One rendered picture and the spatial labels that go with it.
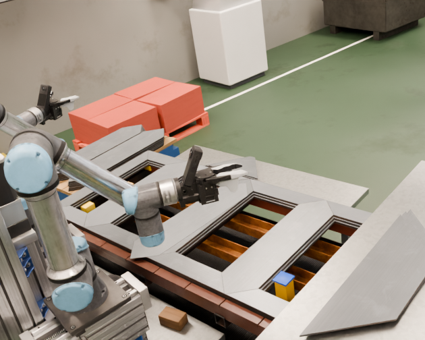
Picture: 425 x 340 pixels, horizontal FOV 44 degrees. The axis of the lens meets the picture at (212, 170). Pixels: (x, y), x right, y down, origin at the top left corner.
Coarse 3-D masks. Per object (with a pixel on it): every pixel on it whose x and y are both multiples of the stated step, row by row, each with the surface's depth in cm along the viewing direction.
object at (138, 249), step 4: (136, 244) 235; (140, 244) 234; (132, 248) 232; (136, 248) 232; (140, 248) 231; (144, 248) 231; (132, 252) 230; (136, 252) 229; (140, 252) 229; (144, 252) 228; (148, 252) 228; (152, 252) 227; (140, 256) 226; (144, 256) 226; (148, 256) 225
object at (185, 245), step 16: (128, 176) 299; (256, 192) 260; (240, 208) 253; (208, 224) 241; (352, 224) 227; (192, 240) 233; (176, 272) 215; (208, 288) 204; (240, 304) 194; (272, 320) 186
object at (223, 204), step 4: (212, 200) 258; (220, 200) 257; (224, 200) 256; (228, 200) 256; (208, 204) 255; (212, 204) 255; (216, 204) 254; (220, 204) 254; (224, 204) 253; (228, 204) 253; (232, 204) 252; (220, 208) 251; (224, 208) 250; (228, 208) 250
